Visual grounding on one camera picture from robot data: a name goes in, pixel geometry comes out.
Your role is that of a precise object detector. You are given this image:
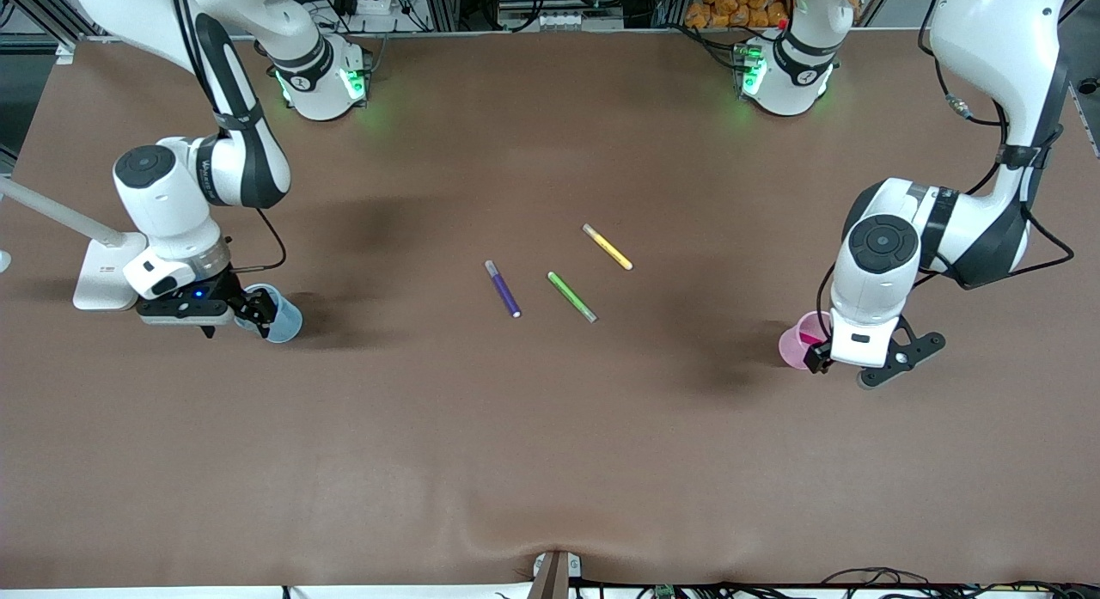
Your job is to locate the purple marker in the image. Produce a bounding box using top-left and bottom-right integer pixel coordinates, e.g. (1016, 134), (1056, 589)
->
(484, 260), (523, 319)

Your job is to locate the bag of orange snacks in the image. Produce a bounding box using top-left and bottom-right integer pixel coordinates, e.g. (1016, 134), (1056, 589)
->
(684, 0), (791, 31)

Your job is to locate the pink mesh cup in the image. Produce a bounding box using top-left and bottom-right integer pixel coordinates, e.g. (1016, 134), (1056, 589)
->
(779, 310), (836, 371)

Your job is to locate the white lamp stand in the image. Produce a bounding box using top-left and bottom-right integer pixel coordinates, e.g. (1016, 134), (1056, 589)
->
(0, 176), (153, 312)

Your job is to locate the green marker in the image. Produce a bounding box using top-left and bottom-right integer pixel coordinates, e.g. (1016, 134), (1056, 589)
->
(547, 271), (598, 324)

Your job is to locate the yellow marker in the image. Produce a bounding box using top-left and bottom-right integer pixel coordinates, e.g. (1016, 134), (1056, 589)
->
(582, 223), (634, 272)

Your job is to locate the white power strip with plugs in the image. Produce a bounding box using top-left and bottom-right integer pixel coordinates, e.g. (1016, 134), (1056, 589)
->
(331, 0), (410, 34)

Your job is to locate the aluminium frame post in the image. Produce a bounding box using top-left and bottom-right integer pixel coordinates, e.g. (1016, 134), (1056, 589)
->
(0, 0), (113, 65)
(1062, 0), (1100, 47)

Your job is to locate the light blue mesh cup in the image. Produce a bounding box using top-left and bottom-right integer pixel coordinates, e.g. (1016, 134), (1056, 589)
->
(231, 284), (304, 345)

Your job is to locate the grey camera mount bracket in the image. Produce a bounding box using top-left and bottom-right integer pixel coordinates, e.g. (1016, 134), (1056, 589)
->
(528, 550), (584, 599)

